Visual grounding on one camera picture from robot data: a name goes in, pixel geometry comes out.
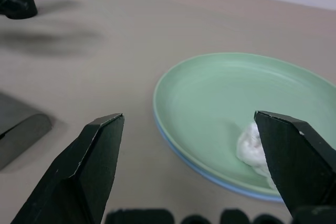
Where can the light blue plate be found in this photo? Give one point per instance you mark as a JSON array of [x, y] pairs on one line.
[[195, 170]]

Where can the light green plate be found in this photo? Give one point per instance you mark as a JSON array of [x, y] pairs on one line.
[[210, 98]]

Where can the white crumpled tissue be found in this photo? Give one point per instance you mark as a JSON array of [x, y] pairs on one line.
[[249, 145]]

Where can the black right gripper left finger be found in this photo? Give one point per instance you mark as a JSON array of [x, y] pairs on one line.
[[86, 171]]

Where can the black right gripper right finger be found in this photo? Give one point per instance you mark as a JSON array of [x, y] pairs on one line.
[[296, 161]]

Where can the grey glasses case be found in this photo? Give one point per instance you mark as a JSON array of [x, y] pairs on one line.
[[21, 134]]

